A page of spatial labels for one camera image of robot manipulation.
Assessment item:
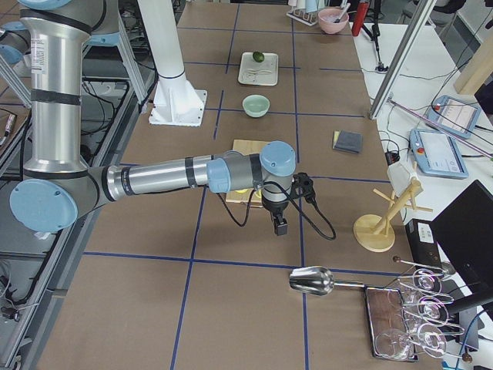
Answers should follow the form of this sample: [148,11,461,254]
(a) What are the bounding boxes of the metal scoop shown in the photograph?
[289,266,365,296]

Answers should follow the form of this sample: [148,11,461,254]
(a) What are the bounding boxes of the white bear serving tray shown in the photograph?
[238,52,279,86]

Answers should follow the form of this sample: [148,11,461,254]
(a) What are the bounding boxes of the green avocado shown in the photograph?
[252,51,265,63]

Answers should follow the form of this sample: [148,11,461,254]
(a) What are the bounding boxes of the pink bowl of ice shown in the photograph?
[317,8,349,35]

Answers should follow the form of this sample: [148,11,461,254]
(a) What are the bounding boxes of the aluminium frame post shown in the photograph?
[369,0,437,119]

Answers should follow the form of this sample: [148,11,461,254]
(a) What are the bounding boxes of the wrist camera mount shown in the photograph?
[290,172,316,204]

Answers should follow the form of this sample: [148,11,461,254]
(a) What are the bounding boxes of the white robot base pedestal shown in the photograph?
[138,0,207,126]

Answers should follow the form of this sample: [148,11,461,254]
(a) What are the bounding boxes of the teach pendant tablet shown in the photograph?
[426,95,481,139]
[409,129,468,179]

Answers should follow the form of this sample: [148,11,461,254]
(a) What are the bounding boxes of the black monitor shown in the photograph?
[429,179,493,317]

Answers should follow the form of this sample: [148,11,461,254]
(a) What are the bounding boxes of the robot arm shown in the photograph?
[10,1,296,235]

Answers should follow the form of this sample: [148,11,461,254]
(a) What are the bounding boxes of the grey folded cloth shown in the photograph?
[333,130,363,154]

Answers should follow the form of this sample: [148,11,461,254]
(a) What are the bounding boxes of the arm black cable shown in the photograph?
[215,184,337,241]

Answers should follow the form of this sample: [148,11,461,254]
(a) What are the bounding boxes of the wooden cutting board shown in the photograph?
[226,140,267,207]

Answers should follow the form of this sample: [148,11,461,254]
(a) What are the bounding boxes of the light green ceramic bowl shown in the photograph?
[242,95,270,118]

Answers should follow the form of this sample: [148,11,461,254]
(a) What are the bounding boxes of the wooden mug tree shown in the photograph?
[353,162,433,252]

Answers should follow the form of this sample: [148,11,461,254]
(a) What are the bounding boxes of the near teach pendant tablet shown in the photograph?
[409,129,468,179]

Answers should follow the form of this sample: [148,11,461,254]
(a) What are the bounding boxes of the wine glass rack tray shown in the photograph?
[364,264,465,362]

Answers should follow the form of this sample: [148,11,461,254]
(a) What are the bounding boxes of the far teach pendant tablet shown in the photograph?
[426,95,481,139]

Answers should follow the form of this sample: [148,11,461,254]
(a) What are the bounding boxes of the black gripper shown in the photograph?
[266,200,289,235]

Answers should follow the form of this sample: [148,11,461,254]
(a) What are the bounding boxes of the red bottle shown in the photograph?
[351,0,369,37]

